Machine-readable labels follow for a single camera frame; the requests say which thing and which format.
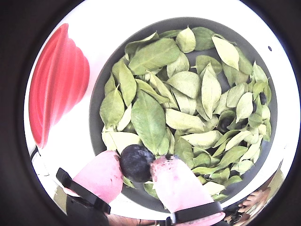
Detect pink-tipped black gripper finger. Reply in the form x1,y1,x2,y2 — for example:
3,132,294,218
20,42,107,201
150,154,230,226
55,150,124,226

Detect red collapsible silicone cup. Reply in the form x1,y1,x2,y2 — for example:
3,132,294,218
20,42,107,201
28,23,91,150

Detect pile of green leaves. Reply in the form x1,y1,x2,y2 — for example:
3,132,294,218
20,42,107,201
99,25,273,202

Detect dark grey round bowl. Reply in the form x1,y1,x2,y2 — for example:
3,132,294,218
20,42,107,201
88,16,278,214

